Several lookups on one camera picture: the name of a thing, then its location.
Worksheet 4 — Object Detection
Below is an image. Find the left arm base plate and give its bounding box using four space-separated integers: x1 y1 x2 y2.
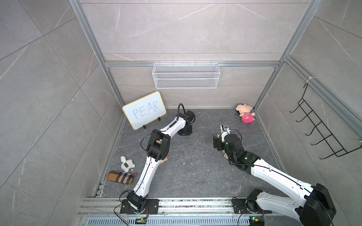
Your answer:
119 199 160 214

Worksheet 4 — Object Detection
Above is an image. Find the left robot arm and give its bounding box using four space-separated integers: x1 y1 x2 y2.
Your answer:
127 110 196 213

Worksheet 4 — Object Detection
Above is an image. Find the black wire hook rack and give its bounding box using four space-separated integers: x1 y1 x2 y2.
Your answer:
289 83 362 160

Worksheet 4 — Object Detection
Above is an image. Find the plaid brown pouch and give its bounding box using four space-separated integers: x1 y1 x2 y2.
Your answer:
107 170 135 185

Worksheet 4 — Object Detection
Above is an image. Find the pink plush doll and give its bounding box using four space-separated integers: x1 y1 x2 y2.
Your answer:
236 103 255 123

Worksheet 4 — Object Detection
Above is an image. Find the white wire mesh basket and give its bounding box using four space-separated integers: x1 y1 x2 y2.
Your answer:
152 63 221 89

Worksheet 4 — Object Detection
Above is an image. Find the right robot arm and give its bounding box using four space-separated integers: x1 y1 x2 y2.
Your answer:
213 131 337 226

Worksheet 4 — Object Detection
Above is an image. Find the aluminium rail front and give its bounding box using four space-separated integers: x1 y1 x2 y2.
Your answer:
76 197 281 216

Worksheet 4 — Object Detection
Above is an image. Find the white plush toy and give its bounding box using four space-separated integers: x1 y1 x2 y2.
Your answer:
120 156 135 172

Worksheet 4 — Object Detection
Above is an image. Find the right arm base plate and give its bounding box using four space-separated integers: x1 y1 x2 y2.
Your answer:
231 197 272 214

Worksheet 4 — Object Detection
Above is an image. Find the whiteboard with yellow frame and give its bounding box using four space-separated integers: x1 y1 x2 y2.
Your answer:
122 91 167 130

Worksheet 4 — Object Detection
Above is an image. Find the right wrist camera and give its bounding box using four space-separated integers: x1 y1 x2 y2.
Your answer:
220 124 231 135

